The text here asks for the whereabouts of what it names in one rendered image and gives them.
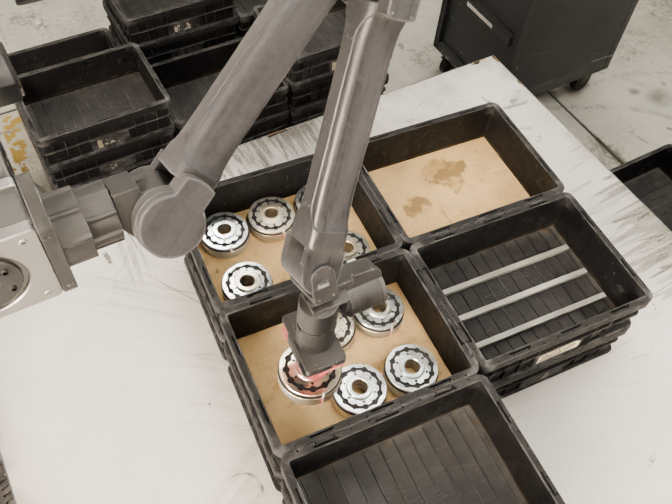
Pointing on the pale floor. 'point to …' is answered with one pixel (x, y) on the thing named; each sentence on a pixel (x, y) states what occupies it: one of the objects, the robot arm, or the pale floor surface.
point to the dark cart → (534, 37)
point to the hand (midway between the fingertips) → (310, 364)
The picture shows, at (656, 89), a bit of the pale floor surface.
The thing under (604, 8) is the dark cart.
